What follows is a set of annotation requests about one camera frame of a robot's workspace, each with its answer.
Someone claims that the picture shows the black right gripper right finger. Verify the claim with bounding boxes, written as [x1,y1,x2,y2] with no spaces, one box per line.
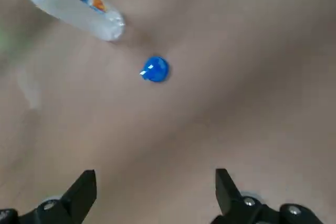
[209,168,324,224]

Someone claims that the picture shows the transparent plastic bottle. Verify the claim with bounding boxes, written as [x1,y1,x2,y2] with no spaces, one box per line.
[17,0,126,42]

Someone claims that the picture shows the blue bottle cap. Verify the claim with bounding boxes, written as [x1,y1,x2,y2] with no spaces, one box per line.
[139,56,170,83]

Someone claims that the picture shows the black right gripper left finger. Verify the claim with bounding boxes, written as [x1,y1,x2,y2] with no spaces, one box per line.
[0,169,98,224]

